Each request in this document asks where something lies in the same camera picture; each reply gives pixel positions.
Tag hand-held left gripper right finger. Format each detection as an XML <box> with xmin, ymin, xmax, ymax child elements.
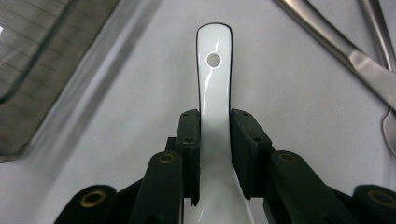
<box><xmin>230</xmin><ymin>107</ymin><xmax>359</xmax><ymax>224</ymax></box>

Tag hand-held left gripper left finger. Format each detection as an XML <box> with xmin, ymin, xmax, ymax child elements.
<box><xmin>129</xmin><ymin>108</ymin><xmax>201</xmax><ymax>224</ymax></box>

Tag white ceramic spoon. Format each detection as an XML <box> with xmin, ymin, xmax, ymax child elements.
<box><xmin>182</xmin><ymin>21</ymin><xmax>255</xmax><ymax>224</ymax></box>

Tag smoked clear plastic bin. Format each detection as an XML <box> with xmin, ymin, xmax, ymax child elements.
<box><xmin>0</xmin><ymin>0</ymin><xmax>120</xmax><ymax>164</ymax></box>

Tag metal chopstick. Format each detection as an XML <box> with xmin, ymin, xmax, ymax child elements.
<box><xmin>358</xmin><ymin>0</ymin><xmax>396</xmax><ymax>72</ymax></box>

